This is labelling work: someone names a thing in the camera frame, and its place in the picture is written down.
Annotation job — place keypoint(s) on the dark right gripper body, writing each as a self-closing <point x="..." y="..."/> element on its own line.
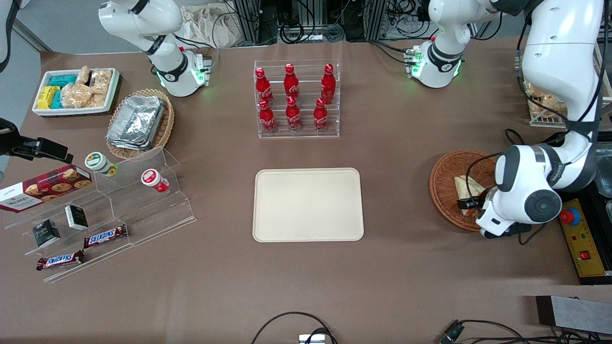
<point x="25" y="145"/>

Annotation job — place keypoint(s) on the triangular sandwich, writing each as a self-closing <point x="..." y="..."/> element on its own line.
<point x="464" y="187"/>

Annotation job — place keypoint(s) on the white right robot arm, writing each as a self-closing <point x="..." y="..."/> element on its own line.
<point x="143" y="19"/>

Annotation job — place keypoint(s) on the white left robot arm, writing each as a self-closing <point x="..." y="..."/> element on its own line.
<point x="559" y="48"/>

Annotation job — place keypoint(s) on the round brown wicker basket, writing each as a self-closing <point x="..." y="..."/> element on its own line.
<point x="444" y="191"/>

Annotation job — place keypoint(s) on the oval tan wicker basket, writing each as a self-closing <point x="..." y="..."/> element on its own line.
<point x="165" y="129"/>

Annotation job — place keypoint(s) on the cream rectangular serving tray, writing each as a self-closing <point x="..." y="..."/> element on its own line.
<point x="306" y="205"/>

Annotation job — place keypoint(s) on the red tartan cookie box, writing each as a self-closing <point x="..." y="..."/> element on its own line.
<point x="43" y="188"/>

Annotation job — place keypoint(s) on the white rectangular snack bin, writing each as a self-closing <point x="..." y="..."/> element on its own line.
<point x="71" y="112"/>

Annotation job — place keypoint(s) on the teal snack packet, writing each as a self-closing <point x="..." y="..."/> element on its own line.
<point x="63" y="80"/>
<point x="57" y="100"/>

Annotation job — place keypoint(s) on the green lid yogurt cup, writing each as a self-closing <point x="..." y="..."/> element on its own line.
<point x="99" y="163"/>

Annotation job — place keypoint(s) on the yellow snack packet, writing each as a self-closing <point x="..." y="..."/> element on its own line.
<point x="47" y="97"/>

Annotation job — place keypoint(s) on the clear rice cracker bag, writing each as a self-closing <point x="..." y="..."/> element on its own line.
<point x="99" y="99"/>
<point x="75" y="95"/>
<point x="83" y="75"/>
<point x="101" y="81"/>

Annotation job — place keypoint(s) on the small dark carton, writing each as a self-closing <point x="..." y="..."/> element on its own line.
<point x="76" y="217"/>
<point x="46" y="233"/>

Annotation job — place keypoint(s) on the red emergency stop button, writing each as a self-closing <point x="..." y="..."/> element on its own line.
<point x="570" y="217"/>

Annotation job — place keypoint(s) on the stack of foil trays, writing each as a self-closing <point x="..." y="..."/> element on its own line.
<point x="136" y="122"/>

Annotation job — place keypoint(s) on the brown Snickers bar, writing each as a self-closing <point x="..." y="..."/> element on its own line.
<point x="60" y="260"/>
<point x="105" y="236"/>

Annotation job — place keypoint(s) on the yellow control panel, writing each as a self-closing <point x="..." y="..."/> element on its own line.
<point x="585" y="248"/>

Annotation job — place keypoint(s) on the red lid yogurt cup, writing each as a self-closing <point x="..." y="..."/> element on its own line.
<point x="154" y="180"/>

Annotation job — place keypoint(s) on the clear acrylic step stand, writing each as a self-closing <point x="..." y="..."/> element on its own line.
<point x="153" y="215"/>

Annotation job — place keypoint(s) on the stainless steel pan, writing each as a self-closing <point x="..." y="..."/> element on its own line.
<point x="605" y="172"/>

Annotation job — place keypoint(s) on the bagged fried snack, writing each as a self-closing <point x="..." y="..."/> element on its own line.
<point x="545" y="106"/>
<point x="531" y="90"/>

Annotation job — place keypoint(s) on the black countertop machine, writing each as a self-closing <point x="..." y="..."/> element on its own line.
<point x="605" y="279"/>

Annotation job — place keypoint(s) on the red cola bottle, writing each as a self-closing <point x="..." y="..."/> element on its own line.
<point x="262" y="88"/>
<point x="328" y="86"/>
<point x="267" y="119"/>
<point x="291" y="83"/>
<point x="320" y="118"/>
<point x="293" y="117"/>

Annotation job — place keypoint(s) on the clear acrylic bottle rack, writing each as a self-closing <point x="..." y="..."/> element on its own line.
<point x="296" y="135"/>

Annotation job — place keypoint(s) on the beige cloth bag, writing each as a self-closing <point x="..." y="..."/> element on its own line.
<point x="210" y="26"/>

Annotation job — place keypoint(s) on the silver metal connector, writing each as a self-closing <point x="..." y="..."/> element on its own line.
<point x="311" y="339"/>

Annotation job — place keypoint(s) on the aluminium frame post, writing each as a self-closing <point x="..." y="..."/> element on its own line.
<point x="375" y="19"/>
<point x="248" y="21"/>

